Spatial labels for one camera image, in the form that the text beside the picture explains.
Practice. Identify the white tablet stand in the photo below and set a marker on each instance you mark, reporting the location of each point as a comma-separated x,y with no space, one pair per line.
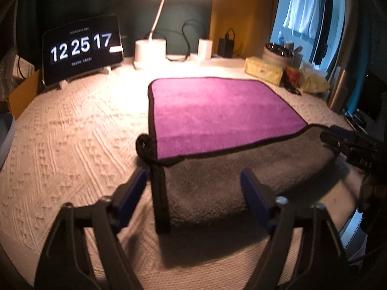
105,71

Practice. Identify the purple and grey towel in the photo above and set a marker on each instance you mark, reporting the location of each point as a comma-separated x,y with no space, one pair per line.
204,131

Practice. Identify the grey round bin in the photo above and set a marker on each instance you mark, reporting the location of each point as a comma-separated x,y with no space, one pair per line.
7,134

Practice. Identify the yellow curtain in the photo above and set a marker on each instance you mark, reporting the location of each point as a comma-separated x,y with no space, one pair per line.
252,21

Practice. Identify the yellow tissue pack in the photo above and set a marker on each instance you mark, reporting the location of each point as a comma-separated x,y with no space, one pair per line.
263,70

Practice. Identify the cream textured table cloth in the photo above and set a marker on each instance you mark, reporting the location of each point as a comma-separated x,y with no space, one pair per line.
78,144

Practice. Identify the red yellow jar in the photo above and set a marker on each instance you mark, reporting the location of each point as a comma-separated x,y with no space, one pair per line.
292,75

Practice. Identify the white charger adapter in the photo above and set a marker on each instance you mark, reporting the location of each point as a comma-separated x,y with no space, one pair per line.
204,50

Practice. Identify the cardboard box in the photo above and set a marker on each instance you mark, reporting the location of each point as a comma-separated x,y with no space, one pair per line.
24,94

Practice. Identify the yellow plastic bag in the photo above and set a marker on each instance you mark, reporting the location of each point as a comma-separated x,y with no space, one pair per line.
312,83

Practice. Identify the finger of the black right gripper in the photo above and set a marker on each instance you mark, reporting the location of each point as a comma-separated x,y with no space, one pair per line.
340,129
334,139

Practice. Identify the black power adapter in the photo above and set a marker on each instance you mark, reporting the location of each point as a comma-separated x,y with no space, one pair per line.
226,44

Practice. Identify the steel bowl on pot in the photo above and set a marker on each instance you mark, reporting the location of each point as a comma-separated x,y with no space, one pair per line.
276,54

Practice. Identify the white hanging shirt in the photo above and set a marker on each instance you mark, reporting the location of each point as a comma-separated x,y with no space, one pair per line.
303,18

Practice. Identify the white power strip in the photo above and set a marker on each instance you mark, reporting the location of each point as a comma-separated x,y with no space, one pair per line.
211,58

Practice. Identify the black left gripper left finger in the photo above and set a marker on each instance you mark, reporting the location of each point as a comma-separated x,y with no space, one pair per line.
65,261

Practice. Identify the tablet showing clock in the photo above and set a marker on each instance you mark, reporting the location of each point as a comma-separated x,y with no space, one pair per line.
81,47

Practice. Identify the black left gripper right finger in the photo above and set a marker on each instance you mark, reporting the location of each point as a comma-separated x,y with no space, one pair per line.
321,261

